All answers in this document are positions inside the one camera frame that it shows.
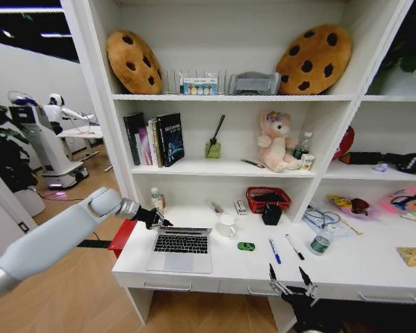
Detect small cream carton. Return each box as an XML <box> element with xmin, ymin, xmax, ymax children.
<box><xmin>299</xmin><ymin>153</ymin><xmax>316</xmax><ymax>172</ymax></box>

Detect pink plush bunny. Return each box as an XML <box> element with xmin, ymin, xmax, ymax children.
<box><xmin>257</xmin><ymin>110</ymin><xmax>300</xmax><ymax>173</ymax></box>

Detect black handled scissors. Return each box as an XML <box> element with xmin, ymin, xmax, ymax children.
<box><xmin>390</xmin><ymin>180</ymin><xmax>416</xmax><ymax>206</ymax></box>

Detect yellow snack packet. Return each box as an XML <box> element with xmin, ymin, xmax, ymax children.
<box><xmin>327</xmin><ymin>194</ymin><xmax>355</xmax><ymax>213</ymax></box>

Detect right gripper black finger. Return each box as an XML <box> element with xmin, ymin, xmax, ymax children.
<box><xmin>297</xmin><ymin>266</ymin><xmax>318</xmax><ymax>298</ymax></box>
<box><xmin>268</xmin><ymin>262</ymin><xmax>288</xmax><ymax>296</ymax></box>

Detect dark red round object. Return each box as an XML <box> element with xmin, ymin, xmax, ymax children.
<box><xmin>349</xmin><ymin>197</ymin><xmax>371</xmax><ymax>215</ymax></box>

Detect red mesh basket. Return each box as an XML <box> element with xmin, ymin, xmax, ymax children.
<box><xmin>245</xmin><ymin>186</ymin><xmax>293</xmax><ymax>214</ymax></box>

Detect oval cookie pillow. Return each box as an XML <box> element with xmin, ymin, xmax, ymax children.
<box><xmin>275</xmin><ymin>23</ymin><xmax>354</xmax><ymax>96</ymax></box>

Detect blue pen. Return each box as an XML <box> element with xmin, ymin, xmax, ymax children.
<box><xmin>268</xmin><ymin>238</ymin><xmax>282</xmax><ymax>266</ymax></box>

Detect black flat bar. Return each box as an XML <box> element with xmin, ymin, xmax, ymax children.
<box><xmin>77</xmin><ymin>239</ymin><xmax>112</xmax><ymax>249</ymax></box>

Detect white plant pot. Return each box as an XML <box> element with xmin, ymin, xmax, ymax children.
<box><xmin>12</xmin><ymin>188</ymin><xmax>46</xmax><ymax>219</ymax></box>

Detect upright water bottle green label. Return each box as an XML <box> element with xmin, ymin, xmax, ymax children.
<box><xmin>293</xmin><ymin>131</ymin><xmax>314</xmax><ymax>161</ymax></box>

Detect white background table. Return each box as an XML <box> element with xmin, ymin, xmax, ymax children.
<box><xmin>56</xmin><ymin>123</ymin><xmax>114</xmax><ymax>173</ymax></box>

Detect large black book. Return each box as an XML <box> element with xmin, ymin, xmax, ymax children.
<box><xmin>155</xmin><ymin>112</ymin><xmax>186</xmax><ymax>169</ymax></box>

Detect small white box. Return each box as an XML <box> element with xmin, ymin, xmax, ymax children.
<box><xmin>233</xmin><ymin>198</ymin><xmax>248</xmax><ymax>217</ymax></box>

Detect white marker black cap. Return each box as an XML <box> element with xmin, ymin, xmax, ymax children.
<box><xmin>285</xmin><ymin>234</ymin><xmax>306</xmax><ymax>262</ymax></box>

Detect long black device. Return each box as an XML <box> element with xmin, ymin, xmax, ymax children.
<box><xmin>339</xmin><ymin>151</ymin><xmax>416</xmax><ymax>176</ymax></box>

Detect tan spine book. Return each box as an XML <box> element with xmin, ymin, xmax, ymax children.
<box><xmin>150</xmin><ymin>118</ymin><xmax>164</xmax><ymax>169</ymax></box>

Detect black pen holder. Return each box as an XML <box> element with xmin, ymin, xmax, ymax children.
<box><xmin>261</xmin><ymin>203</ymin><xmax>283</xmax><ymax>227</ymax></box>

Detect green leafy plant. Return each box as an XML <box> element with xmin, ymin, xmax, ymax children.
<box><xmin>380</xmin><ymin>0</ymin><xmax>416</xmax><ymax>74</ymax></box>

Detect red plush toy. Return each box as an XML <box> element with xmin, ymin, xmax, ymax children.
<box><xmin>332</xmin><ymin>125</ymin><xmax>356</xmax><ymax>162</ymax></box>

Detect white wheeled service robot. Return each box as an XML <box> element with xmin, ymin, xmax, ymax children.
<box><xmin>7</xmin><ymin>90</ymin><xmax>90</xmax><ymax>191</ymax></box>

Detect white humanoid robot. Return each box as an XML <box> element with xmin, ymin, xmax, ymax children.
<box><xmin>42</xmin><ymin>92</ymin><xmax>98</xmax><ymax>136</ymax></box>

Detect clear bag with cables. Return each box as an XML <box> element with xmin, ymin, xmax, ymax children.
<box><xmin>302</xmin><ymin>205</ymin><xmax>364</xmax><ymax>244</ymax></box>

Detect pale drink bottle white cap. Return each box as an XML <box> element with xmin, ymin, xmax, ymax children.
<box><xmin>149</xmin><ymin>187</ymin><xmax>167</xmax><ymax>216</ymax></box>

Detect thin black book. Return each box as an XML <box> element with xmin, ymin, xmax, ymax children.
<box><xmin>123</xmin><ymin>111</ymin><xmax>146</xmax><ymax>167</ymax></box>

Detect pink purple book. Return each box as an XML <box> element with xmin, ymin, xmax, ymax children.
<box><xmin>135</xmin><ymin>125</ymin><xmax>154</xmax><ymax>167</ymax></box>

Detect white book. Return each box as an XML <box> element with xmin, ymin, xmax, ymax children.
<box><xmin>146</xmin><ymin>119</ymin><xmax>159</xmax><ymax>167</ymax></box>

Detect clear water bottle green label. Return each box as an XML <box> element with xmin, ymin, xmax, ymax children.
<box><xmin>309</xmin><ymin>225</ymin><xmax>334</xmax><ymax>257</ymax></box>

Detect green reed diffuser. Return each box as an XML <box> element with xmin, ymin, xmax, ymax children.
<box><xmin>205</xmin><ymin>114</ymin><xmax>227</xmax><ymax>160</ymax></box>

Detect clear file rack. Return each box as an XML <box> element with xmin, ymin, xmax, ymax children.
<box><xmin>162</xmin><ymin>68</ymin><xmax>229</xmax><ymax>96</ymax></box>

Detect round cookie pillow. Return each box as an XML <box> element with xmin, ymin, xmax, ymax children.
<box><xmin>105</xmin><ymin>30</ymin><xmax>164</xmax><ymax>96</ymax></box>

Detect white shelf desk unit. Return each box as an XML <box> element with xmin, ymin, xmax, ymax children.
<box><xmin>60</xmin><ymin>0</ymin><xmax>416</xmax><ymax>333</ymax></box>

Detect white ceramic mug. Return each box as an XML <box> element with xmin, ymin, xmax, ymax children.
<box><xmin>216</xmin><ymin>213</ymin><xmax>238</xmax><ymax>239</ymax></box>

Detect silver drawer handle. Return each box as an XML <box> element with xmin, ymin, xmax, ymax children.
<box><xmin>358</xmin><ymin>291</ymin><xmax>416</xmax><ymax>303</ymax></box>
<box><xmin>247</xmin><ymin>285</ymin><xmax>279</xmax><ymax>297</ymax></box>
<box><xmin>143</xmin><ymin>281</ymin><xmax>192</xmax><ymax>292</ymax></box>

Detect silver laptop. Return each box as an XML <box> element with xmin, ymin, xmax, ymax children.
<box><xmin>145</xmin><ymin>225</ymin><xmax>214</xmax><ymax>275</ymax></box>

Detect large green potted plant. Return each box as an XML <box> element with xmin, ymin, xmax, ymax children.
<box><xmin>0</xmin><ymin>94</ymin><xmax>40</xmax><ymax>194</ymax></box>

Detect card box coloured circles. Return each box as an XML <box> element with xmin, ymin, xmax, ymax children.
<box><xmin>179</xmin><ymin>76</ymin><xmax>219</xmax><ymax>96</ymax></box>

